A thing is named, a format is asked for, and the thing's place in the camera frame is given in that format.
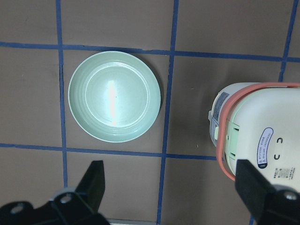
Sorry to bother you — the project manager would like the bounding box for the left green plate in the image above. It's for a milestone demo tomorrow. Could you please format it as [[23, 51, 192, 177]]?
[[68, 51, 161, 143]]

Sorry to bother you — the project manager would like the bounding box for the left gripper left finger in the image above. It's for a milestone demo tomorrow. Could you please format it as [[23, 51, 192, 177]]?
[[0, 160, 109, 225]]

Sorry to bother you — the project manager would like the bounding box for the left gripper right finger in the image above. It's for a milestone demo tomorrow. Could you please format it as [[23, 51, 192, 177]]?
[[235, 159, 300, 225]]

